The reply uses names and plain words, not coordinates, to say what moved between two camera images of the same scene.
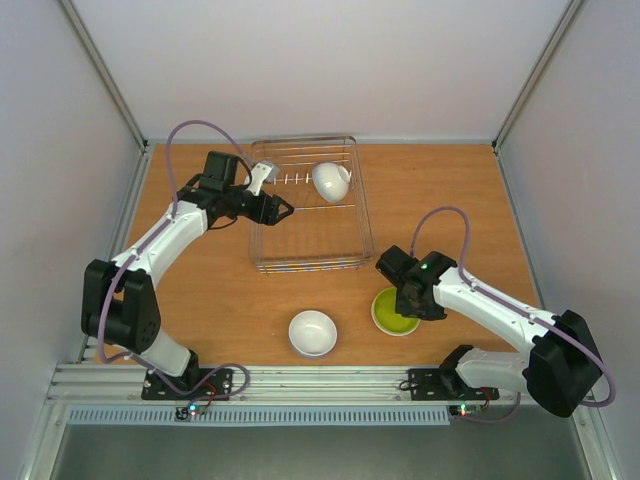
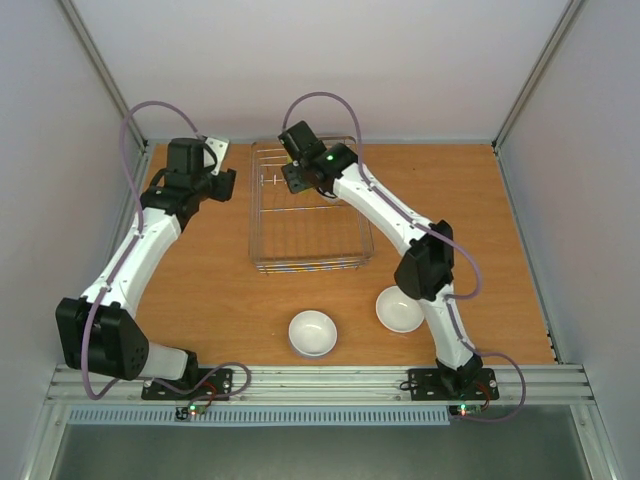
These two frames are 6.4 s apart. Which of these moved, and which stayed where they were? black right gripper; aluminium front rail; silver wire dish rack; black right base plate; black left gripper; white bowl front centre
Moved: black left gripper; black right gripper
Stayed: silver wire dish rack; white bowl front centre; aluminium front rail; black right base plate
